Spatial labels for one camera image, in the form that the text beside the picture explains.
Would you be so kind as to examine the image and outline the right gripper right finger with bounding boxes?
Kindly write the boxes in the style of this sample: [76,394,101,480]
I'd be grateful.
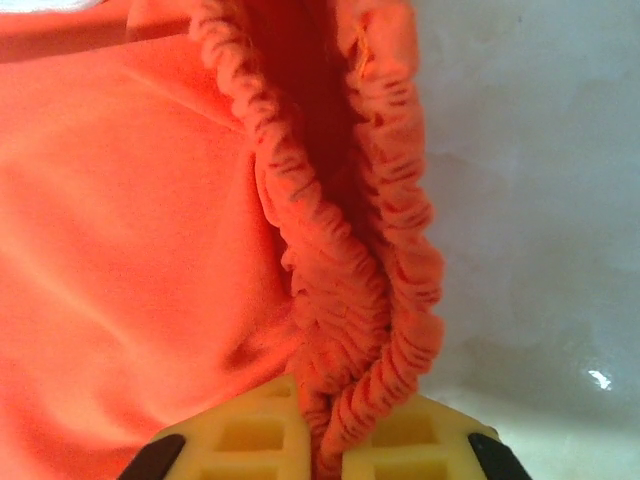
[344,394,533,480]

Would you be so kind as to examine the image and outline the red-orange shorts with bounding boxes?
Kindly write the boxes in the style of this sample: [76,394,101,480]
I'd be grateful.
[0,0,449,480]

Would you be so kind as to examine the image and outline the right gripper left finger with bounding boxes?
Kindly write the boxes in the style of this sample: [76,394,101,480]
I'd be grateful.
[117,375,314,480]

